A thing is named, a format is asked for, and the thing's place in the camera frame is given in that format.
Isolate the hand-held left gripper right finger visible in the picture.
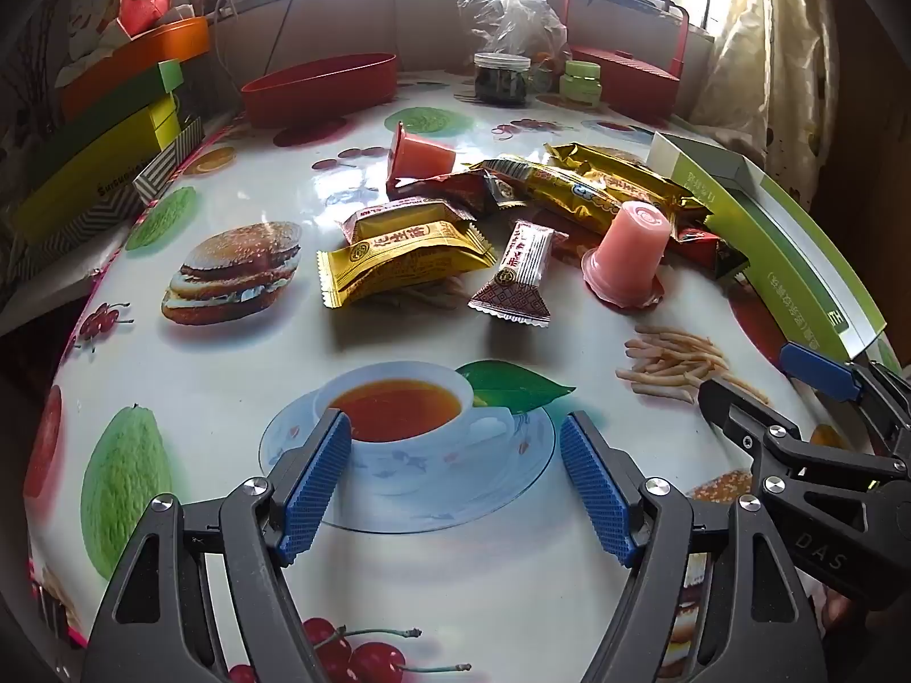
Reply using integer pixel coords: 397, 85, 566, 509
559, 411, 830, 683

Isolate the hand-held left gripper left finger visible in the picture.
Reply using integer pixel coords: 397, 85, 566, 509
81, 409, 353, 683

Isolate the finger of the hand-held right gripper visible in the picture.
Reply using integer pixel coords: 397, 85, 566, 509
778, 341, 911, 456
696, 377, 911, 485

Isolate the green and white cardboard box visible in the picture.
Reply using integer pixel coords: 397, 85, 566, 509
646, 129, 889, 365

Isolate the pink jelly cup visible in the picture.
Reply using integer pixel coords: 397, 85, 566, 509
580, 200, 674, 303
386, 121, 458, 186

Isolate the brown and white candy packet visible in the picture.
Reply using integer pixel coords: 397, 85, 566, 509
467, 220, 571, 330

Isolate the yellow snack packet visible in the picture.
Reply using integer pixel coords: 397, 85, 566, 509
338, 198, 478, 246
317, 219, 499, 310

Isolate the printed plastic tablecloth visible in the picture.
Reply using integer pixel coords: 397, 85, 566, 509
21, 67, 898, 683

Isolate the patterned cream curtain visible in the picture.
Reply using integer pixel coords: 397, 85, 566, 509
687, 0, 844, 207

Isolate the striped flat box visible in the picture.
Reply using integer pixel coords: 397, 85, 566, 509
0, 117, 207, 314

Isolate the green cream jar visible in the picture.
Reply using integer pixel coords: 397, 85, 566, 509
559, 59, 604, 109

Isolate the yellow-green flat box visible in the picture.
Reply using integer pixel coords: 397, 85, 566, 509
13, 94, 184, 246

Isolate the red oval plastic tray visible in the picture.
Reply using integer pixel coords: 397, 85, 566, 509
240, 52, 400, 130

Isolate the dark jar with clear lid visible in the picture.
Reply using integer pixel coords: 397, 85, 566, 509
473, 52, 534, 108

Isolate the green flat box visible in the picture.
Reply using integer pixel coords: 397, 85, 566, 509
28, 59, 186, 186

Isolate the clear plastic bag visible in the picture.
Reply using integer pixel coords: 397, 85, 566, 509
455, 0, 571, 65

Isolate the orange flat box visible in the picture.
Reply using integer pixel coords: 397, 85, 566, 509
60, 14, 212, 122

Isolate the red basket with handle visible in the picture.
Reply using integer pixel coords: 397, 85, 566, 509
562, 0, 691, 122

